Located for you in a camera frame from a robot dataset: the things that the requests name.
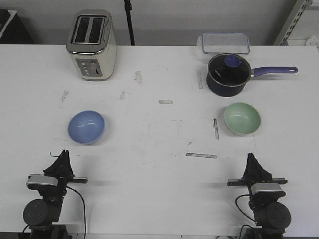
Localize grey metal shelf upright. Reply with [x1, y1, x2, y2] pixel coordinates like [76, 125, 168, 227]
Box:
[273, 0, 319, 46]

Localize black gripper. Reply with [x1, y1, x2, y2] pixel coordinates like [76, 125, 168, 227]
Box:
[39, 150, 88, 199]
[226, 153, 288, 199]

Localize black tripod pole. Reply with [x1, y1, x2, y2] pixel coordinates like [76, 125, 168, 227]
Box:
[124, 0, 135, 46]

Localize blue bowl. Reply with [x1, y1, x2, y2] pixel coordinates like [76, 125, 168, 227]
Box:
[67, 111, 106, 145]

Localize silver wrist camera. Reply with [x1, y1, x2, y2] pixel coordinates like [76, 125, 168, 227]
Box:
[251, 183, 286, 198]
[26, 174, 58, 189]

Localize green bowl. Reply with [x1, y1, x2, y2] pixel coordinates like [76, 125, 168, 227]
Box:
[224, 102, 261, 136]

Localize cream and chrome toaster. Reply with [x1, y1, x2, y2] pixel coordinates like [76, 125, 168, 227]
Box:
[66, 9, 117, 81]

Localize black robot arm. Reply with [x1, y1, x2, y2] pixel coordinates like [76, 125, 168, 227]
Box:
[227, 153, 292, 239]
[23, 150, 88, 239]

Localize clear plastic food container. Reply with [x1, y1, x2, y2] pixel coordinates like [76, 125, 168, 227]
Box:
[196, 32, 250, 55]

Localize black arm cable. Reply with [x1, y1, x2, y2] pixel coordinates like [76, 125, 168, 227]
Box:
[235, 194, 257, 225]
[65, 185, 87, 237]

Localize dark blue saucepan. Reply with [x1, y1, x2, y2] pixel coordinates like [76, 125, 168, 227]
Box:
[206, 53, 299, 97]

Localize glass lid with blue knob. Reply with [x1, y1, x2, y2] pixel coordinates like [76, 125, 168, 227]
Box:
[208, 54, 251, 86]

